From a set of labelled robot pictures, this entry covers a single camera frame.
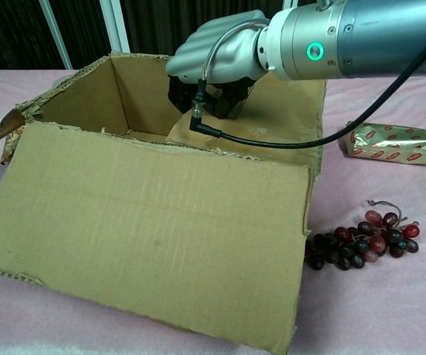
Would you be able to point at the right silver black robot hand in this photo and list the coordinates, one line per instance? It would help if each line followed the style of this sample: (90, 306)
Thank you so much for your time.
(231, 55)

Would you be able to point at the large brown cardboard box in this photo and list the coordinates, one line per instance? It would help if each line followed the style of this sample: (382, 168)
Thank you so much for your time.
(142, 222)

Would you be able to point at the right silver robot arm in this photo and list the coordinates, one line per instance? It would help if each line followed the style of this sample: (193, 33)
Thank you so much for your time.
(364, 37)

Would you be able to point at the green red foil package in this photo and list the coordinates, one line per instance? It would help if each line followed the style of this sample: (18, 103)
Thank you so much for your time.
(394, 142)

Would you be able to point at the dark red grape bunch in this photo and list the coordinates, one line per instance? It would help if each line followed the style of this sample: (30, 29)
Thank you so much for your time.
(375, 240)

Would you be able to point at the green snack bag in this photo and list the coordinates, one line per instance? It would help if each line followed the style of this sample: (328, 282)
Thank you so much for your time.
(10, 148)

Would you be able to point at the pink tablecloth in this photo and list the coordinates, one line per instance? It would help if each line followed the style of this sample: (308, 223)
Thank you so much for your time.
(383, 314)

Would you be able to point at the wide white frame post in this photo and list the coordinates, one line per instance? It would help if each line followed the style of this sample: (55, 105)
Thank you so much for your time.
(115, 26)

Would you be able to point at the slanted white frame post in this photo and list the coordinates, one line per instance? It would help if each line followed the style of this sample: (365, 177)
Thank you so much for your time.
(55, 33)

